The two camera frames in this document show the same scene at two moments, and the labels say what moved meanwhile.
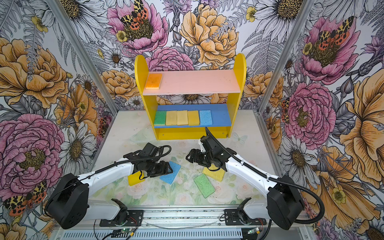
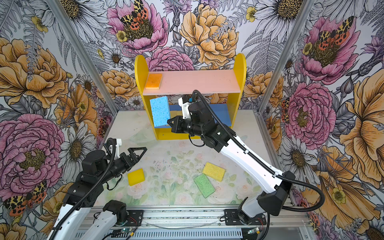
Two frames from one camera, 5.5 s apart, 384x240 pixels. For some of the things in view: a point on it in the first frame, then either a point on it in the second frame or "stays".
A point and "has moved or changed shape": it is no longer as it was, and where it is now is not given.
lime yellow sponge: x=217 y=174 stays
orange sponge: x=154 y=81 stays
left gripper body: x=155 y=168 → x=119 y=165
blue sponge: x=170 y=177 → x=160 y=111
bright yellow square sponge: x=133 y=179 stays
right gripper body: x=202 y=158 → x=189 y=126
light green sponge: x=204 y=185 stays
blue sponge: x=205 y=117 has moved or changed shape
